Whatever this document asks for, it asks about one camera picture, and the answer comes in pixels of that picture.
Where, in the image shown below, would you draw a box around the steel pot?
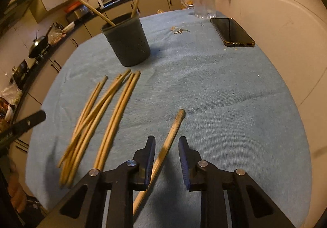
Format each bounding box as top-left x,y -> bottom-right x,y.
12,60 -> 29,86

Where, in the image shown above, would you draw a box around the black utensil holder cup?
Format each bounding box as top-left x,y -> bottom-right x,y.
101,12 -> 151,67

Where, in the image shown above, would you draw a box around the black wok with lid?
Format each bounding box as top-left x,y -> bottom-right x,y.
28,25 -> 53,58

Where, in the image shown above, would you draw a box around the small keys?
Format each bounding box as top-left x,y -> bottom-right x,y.
171,26 -> 189,34

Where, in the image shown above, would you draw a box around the left hand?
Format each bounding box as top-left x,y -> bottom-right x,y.
7,163 -> 27,213

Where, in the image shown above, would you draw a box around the white bowl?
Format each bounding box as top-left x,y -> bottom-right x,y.
62,22 -> 75,34

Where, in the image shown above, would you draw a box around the black smartphone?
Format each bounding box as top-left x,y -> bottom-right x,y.
210,18 -> 255,47

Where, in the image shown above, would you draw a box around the blue towel table cloth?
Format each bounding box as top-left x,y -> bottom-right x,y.
26,10 -> 311,227

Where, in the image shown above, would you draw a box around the red basin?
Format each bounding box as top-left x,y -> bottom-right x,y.
64,0 -> 82,14

